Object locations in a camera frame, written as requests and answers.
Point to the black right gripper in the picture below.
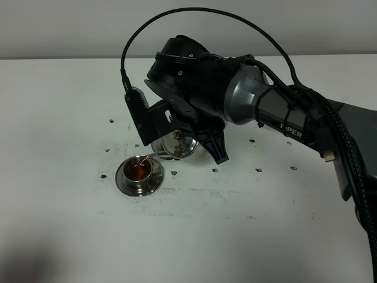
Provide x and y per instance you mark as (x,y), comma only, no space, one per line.
(193,105)

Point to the stainless steel teapot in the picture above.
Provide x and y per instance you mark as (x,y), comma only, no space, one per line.
(177,145)

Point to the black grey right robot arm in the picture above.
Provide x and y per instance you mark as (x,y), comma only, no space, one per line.
(255,93)

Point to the far stainless steel saucer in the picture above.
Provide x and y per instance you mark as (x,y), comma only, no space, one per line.
(157,147)

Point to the stainless steel saucer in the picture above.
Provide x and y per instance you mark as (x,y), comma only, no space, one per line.
(145,188)
(157,147)

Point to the near stainless steel saucer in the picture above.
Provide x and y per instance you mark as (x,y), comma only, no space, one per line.
(145,188)

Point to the near stainless steel teacup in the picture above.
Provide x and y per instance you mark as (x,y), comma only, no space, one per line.
(139,169)

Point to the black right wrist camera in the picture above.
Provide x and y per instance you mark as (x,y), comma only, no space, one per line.
(141,118)

